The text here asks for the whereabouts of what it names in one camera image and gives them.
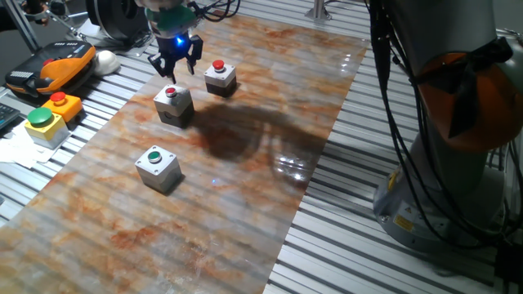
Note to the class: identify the grey slanted frame bar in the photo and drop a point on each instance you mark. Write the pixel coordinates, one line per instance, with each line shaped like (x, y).
(22, 26)

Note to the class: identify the white paper sheets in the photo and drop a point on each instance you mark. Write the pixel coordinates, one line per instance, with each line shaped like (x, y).
(20, 153)

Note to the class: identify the black keyboard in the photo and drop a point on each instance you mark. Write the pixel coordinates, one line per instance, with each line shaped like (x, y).
(7, 116)

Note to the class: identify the white computer mouse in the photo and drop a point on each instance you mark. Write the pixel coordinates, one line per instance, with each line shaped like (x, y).
(106, 63)

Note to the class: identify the grey box green flat button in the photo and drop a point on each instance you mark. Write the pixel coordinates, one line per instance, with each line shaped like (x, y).
(159, 173)

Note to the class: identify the marble pattern orange mat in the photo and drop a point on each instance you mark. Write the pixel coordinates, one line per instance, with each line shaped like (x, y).
(122, 224)

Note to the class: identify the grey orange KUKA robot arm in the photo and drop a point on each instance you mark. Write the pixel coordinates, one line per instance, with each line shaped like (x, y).
(449, 24)

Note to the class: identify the green gripper mounting adapter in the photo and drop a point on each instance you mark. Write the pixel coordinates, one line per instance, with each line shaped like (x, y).
(171, 20)

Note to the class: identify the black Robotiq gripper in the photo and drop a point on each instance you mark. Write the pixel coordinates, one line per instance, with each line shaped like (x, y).
(175, 45)

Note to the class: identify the bystander hand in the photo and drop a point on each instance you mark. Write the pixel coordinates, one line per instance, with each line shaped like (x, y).
(34, 10)

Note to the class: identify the orange black teach pendant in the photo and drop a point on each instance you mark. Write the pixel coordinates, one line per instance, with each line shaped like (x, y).
(53, 69)

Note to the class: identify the orange box red mushroom button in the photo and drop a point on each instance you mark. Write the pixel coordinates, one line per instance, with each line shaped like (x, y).
(67, 107)

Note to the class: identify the grey box red mushroom button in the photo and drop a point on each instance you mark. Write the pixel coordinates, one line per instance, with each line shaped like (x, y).
(220, 81)

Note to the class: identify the black round spool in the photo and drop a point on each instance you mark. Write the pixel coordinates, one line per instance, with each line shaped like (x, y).
(114, 18)

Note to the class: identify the yellow box green mushroom button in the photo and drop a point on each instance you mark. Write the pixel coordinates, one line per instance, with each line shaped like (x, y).
(47, 130)

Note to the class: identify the aluminium frame post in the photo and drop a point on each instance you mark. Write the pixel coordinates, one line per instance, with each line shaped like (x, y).
(318, 10)

